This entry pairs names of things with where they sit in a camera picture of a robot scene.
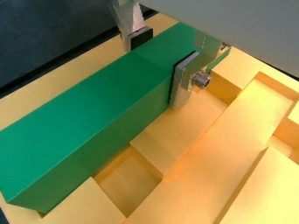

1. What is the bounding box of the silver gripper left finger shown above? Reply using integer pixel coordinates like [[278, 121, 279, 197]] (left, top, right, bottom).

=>
[[112, 0, 154, 52]]

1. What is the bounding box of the yellow slotted board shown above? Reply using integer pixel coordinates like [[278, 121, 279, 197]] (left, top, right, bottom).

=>
[[0, 15, 299, 224]]

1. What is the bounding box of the green rectangular block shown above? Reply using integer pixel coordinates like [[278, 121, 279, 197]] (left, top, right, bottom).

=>
[[0, 24, 195, 213]]

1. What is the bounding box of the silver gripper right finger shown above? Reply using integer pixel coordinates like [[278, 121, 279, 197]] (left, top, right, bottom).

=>
[[170, 31, 227, 109]]

